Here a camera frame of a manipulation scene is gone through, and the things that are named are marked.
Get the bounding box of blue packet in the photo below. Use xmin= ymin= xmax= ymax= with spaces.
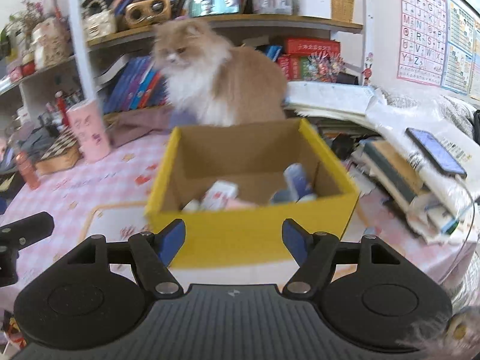
xmin=269 ymin=189 xmax=295 ymax=205

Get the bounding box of white red staple box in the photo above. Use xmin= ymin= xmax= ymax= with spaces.
xmin=200 ymin=180 xmax=239 ymax=211

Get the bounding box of white blue roll in box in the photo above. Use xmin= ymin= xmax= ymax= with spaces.
xmin=283 ymin=163 xmax=317 ymax=203

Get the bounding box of pink spray bottle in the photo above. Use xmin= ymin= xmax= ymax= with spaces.
xmin=11 ymin=140 xmax=41 ymax=190

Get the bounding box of pink checkered tablecloth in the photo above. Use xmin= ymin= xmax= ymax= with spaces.
xmin=1 ymin=134 xmax=479 ymax=311

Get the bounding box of wooden chess board box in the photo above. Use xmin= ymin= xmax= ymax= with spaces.
xmin=35 ymin=128 xmax=81 ymax=175

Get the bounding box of yellow cardboard box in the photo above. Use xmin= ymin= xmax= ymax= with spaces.
xmin=145 ymin=119 xmax=359 ymax=269

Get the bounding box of pink folded cloth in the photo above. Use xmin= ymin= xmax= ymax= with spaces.
xmin=107 ymin=105 xmax=197 ymax=148

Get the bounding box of pink cartoon cylinder humidifier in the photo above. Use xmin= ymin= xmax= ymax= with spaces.
xmin=67 ymin=100 xmax=111 ymax=163

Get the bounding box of stack of books and papers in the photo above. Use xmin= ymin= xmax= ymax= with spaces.
xmin=286 ymin=81 xmax=479 ymax=244

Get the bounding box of black smartphone on books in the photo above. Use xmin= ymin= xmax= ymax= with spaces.
xmin=405 ymin=127 xmax=467 ymax=179

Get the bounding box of row of colourful books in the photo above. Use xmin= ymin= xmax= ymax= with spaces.
xmin=103 ymin=56 xmax=166 ymax=114

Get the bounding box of fluffy orange white cat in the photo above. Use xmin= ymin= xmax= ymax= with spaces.
xmin=151 ymin=18 xmax=289 ymax=128

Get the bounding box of wooden shelf unit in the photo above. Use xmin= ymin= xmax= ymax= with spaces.
xmin=0 ymin=0 xmax=365 ymax=129

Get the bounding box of red game box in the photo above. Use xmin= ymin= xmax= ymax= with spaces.
xmin=284 ymin=37 xmax=341 ymax=56

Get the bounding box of gold retro radio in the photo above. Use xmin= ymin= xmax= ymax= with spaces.
xmin=124 ymin=0 xmax=172 ymax=29

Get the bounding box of smartphone showing video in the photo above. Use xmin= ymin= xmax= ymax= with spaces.
xmin=189 ymin=0 xmax=240 ymax=18

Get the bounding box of white charging cable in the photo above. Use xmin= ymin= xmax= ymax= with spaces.
xmin=436 ymin=173 xmax=478 ymax=285

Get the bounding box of alphabet wall poster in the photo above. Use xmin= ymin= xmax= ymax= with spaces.
xmin=397 ymin=0 xmax=447 ymax=87

